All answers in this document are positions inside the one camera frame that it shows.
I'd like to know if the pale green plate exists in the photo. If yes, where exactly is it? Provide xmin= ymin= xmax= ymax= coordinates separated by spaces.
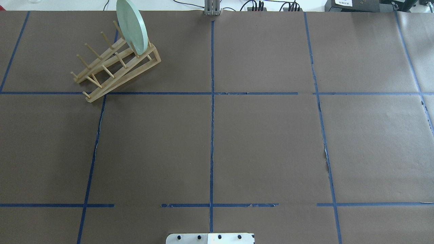
xmin=116 ymin=0 xmax=149 ymax=55

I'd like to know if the wooden dish rack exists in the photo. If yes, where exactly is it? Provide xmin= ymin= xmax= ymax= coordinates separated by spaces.
xmin=71 ymin=21 xmax=162 ymax=103

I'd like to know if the white mounting plate with bolts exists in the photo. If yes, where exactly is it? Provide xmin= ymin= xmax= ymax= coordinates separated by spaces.
xmin=165 ymin=232 xmax=255 ymax=244

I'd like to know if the brown paper table cover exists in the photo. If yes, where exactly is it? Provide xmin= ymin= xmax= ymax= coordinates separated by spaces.
xmin=1 ymin=10 xmax=433 ymax=244

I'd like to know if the black power strip left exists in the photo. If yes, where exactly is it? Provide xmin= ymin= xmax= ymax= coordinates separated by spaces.
xmin=243 ymin=0 xmax=267 ymax=12

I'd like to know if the black power strip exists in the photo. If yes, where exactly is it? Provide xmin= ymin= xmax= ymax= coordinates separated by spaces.
xmin=279 ymin=1 xmax=303 ymax=12
xmin=243 ymin=0 xmax=267 ymax=12

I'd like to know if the black power strip right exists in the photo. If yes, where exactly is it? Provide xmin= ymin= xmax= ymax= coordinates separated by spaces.
xmin=279 ymin=1 xmax=303 ymax=12

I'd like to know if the black box with label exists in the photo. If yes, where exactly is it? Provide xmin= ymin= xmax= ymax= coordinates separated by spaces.
xmin=324 ymin=0 xmax=380 ymax=13

